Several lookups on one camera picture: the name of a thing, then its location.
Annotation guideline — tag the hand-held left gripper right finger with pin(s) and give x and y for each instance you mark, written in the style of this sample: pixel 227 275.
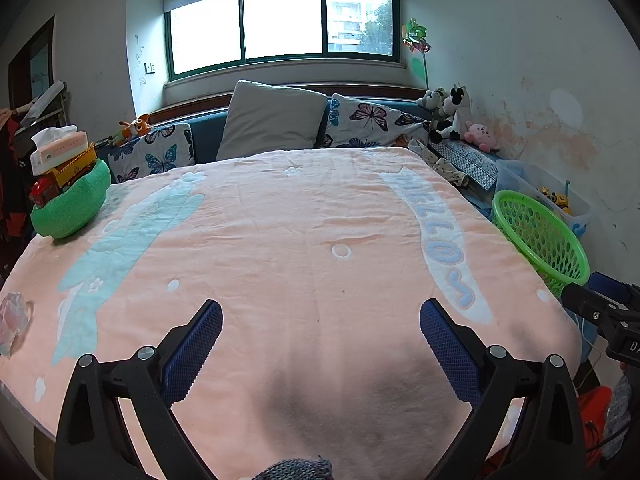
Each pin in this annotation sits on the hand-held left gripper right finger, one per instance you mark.
pixel 450 355

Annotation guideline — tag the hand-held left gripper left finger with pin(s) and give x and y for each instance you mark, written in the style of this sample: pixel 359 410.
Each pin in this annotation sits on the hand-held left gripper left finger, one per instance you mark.
pixel 195 345

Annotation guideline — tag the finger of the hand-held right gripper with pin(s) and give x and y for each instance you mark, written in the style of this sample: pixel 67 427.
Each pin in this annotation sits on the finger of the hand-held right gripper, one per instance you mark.
pixel 585 300
pixel 612 285

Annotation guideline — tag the green plastic basket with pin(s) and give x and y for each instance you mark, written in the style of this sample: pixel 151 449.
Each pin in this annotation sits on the green plastic basket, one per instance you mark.
pixel 545 240

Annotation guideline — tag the person's right forearm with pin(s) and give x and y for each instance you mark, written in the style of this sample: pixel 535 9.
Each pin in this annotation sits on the person's right forearm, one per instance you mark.
pixel 620 410

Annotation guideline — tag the person's left forearm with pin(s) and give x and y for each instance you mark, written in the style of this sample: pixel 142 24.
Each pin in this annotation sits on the person's left forearm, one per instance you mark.
pixel 295 469

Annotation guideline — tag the yellow toy vehicles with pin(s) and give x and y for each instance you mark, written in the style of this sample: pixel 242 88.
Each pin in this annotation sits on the yellow toy vehicles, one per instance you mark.
pixel 555 197

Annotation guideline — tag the clear plastic storage box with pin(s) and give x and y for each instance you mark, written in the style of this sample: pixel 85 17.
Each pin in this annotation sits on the clear plastic storage box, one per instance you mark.
pixel 530 175

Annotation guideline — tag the pink flower-print blanket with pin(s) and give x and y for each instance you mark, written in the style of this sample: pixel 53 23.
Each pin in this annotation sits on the pink flower-print blanket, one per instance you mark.
pixel 300 240

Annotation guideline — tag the grey patterned cushion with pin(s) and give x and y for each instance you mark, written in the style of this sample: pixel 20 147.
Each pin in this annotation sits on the grey patterned cushion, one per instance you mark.
pixel 470 160

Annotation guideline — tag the green bowl-shaped cushion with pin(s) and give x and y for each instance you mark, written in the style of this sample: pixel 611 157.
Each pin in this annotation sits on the green bowl-shaped cushion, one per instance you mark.
pixel 75 205

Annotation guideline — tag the crumpled clear plastic wrap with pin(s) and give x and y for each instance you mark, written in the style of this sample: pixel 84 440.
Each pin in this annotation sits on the crumpled clear plastic wrap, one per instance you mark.
pixel 12 317

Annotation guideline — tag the patterned baby garment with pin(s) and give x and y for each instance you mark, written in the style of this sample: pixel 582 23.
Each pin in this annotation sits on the patterned baby garment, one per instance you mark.
pixel 445 167

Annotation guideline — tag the small butterfly print pillow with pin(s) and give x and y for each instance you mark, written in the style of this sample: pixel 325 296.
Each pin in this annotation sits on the small butterfly print pillow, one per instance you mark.
pixel 155 155

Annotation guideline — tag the pink plush toy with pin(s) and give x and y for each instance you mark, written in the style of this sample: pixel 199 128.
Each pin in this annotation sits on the pink plush toy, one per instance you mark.
pixel 480 135

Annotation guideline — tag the blue sofa backrest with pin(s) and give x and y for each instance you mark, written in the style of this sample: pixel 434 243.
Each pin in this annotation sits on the blue sofa backrest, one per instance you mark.
pixel 210 130

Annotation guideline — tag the yellow and red toy truck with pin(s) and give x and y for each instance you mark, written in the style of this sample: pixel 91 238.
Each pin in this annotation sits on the yellow and red toy truck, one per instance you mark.
pixel 65 172

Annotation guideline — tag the orange fox plush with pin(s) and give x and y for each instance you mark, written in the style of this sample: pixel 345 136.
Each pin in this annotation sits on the orange fox plush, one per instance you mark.
pixel 137 127

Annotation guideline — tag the black and white cow plush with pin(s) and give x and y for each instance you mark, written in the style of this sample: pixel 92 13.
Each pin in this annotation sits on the black and white cow plush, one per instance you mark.
pixel 452 110

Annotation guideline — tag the pink and white tissue box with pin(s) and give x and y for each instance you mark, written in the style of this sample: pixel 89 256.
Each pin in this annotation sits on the pink and white tissue box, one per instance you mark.
pixel 55 152

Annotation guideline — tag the grey pillow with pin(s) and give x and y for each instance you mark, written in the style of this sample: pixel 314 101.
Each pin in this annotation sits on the grey pillow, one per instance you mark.
pixel 270 115

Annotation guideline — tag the hanging red clothes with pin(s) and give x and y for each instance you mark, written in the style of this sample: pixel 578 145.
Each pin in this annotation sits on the hanging red clothes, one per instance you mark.
pixel 10 185

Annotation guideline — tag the large butterfly print pillow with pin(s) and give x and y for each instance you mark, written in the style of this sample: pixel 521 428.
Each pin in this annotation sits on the large butterfly print pillow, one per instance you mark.
pixel 370 120

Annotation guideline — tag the grey plush toy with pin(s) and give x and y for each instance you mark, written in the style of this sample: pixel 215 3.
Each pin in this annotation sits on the grey plush toy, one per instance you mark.
pixel 432 100

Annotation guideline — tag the white rolled sheet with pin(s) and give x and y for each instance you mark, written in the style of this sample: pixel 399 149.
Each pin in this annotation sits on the white rolled sheet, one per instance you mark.
pixel 42 102

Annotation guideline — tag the colourful pinwheel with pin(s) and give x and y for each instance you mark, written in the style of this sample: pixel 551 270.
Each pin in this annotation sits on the colourful pinwheel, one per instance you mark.
pixel 414 35

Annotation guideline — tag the green-framed window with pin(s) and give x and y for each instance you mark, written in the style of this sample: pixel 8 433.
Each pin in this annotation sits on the green-framed window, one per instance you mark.
pixel 280 25

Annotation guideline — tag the white light switch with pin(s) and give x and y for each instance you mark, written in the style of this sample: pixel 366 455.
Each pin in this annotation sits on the white light switch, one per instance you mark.
pixel 150 67

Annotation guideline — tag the green wall sticker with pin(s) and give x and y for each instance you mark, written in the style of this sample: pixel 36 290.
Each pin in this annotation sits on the green wall sticker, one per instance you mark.
pixel 418 66

